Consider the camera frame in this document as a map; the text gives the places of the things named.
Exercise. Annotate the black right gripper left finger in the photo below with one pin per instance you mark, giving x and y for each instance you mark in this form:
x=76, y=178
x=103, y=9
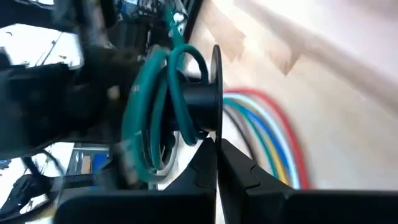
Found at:
x=202, y=177

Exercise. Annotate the black spool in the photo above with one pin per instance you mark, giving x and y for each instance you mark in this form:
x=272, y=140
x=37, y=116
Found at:
x=202, y=105

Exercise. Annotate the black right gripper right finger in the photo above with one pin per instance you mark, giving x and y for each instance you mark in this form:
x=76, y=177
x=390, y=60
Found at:
x=236, y=177

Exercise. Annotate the black table frame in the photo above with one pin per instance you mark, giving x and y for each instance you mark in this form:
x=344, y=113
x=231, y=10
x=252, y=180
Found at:
x=194, y=18

